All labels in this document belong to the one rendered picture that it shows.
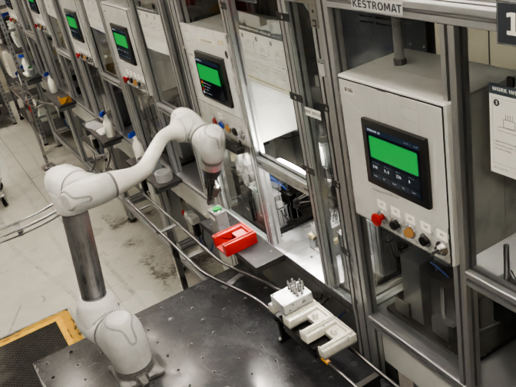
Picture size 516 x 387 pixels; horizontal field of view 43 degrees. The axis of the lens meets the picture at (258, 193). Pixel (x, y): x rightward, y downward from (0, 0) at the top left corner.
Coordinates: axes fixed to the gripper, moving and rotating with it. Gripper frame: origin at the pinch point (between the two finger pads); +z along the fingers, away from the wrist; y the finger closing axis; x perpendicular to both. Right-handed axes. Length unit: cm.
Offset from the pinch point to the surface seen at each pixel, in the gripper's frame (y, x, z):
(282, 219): -21.8, -24.1, 3.9
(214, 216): -4.7, 0.4, 7.0
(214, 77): 13, -7, -55
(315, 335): -84, 3, -14
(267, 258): -37.5, -7.1, 3.0
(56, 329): 63, 72, 155
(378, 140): -76, -9, -98
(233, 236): -16.0, -2.9, 10.3
